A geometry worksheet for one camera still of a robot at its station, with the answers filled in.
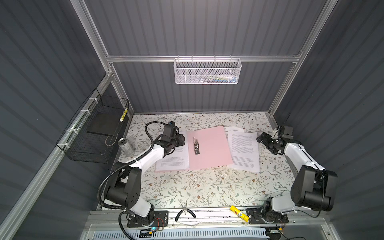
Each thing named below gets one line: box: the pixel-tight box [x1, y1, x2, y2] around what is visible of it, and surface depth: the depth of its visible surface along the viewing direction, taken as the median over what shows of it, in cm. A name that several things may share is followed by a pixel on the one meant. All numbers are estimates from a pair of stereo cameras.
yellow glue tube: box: [229, 205, 250, 222], surface depth 75 cm
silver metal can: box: [117, 137, 136, 157], surface depth 89 cm
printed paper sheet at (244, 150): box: [227, 130, 260, 173], surface depth 100 cm
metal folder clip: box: [193, 136, 200, 155], surface depth 101 cm
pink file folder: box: [155, 126, 233, 173], surface depth 101 cm
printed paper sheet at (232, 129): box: [223, 126, 245, 137], surface depth 111 cm
